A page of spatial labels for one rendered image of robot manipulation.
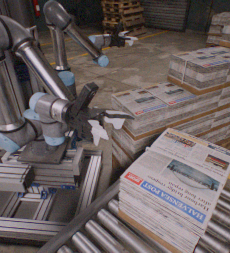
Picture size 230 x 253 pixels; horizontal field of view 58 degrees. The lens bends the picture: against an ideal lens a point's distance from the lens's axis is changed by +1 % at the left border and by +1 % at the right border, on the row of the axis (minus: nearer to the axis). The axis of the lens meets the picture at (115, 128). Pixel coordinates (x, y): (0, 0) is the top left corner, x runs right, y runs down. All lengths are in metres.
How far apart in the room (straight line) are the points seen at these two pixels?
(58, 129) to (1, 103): 0.27
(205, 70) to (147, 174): 1.14
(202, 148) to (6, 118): 0.79
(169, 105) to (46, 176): 0.97
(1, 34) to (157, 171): 0.71
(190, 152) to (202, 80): 0.97
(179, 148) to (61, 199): 1.12
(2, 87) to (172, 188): 0.71
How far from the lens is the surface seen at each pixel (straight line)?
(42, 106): 0.72
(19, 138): 1.01
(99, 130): 0.54
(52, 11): 1.42
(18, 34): 0.91
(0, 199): 1.89
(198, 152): 0.86
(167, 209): 0.68
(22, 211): 1.76
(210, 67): 1.74
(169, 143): 0.87
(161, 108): 1.54
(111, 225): 0.89
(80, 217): 0.91
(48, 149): 1.16
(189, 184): 0.73
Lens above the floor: 1.56
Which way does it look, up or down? 35 degrees down
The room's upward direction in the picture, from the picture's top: straight up
